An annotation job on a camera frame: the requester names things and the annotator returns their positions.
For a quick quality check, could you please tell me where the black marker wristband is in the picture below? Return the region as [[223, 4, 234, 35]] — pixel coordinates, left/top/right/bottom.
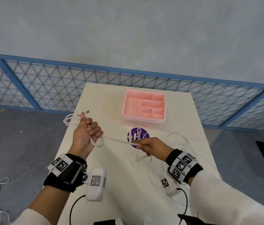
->
[[166, 149, 204, 186], [43, 153, 88, 193]]

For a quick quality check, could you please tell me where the person's left forearm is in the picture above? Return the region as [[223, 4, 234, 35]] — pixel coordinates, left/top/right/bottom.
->
[[10, 184, 76, 225]]

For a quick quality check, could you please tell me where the person's right forearm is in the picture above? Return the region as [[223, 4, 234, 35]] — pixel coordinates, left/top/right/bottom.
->
[[188, 170, 264, 225]]

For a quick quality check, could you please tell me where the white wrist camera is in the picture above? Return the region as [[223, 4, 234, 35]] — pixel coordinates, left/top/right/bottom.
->
[[85, 168, 107, 202], [159, 170, 182, 198]]

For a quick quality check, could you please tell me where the pink compartment organizer box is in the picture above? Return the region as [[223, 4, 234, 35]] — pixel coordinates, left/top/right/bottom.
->
[[121, 89, 166, 129]]

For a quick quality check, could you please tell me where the person's right hand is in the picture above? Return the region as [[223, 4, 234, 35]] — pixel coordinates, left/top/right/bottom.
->
[[135, 137, 175, 162]]

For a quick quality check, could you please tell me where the black device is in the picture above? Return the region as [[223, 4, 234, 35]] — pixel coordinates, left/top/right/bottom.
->
[[94, 219, 116, 225], [177, 213, 218, 225]]

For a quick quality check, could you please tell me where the person's left hand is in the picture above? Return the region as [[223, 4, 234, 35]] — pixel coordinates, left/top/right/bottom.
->
[[68, 113, 104, 160]]

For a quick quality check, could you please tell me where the blue metal mesh fence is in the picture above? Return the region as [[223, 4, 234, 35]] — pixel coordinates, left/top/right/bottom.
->
[[0, 52, 264, 133]]

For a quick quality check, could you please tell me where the white cable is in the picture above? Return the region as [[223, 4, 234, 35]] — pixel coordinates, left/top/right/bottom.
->
[[63, 110, 222, 181]]

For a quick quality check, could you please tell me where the black camera cable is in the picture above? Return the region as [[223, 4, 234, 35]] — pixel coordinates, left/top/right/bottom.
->
[[176, 187, 189, 219], [69, 194, 87, 225]]

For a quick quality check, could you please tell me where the round purple lid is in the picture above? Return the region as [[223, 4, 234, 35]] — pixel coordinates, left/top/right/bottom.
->
[[127, 127, 151, 149]]

